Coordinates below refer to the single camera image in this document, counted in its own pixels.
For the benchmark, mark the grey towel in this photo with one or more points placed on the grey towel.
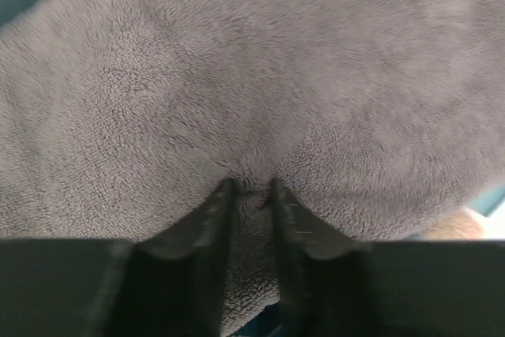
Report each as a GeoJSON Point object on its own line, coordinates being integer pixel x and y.
{"type": "Point", "coordinates": [118, 117]}

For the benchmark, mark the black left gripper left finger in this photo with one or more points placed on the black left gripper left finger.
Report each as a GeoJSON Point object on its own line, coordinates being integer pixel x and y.
{"type": "Point", "coordinates": [170, 285]}

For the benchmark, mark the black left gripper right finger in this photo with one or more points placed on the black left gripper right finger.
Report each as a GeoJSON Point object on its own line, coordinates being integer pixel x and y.
{"type": "Point", "coordinates": [332, 285]}

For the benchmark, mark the teal and beige towel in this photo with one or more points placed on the teal and beige towel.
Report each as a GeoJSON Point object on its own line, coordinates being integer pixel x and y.
{"type": "Point", "coordinates": [464, 224]}

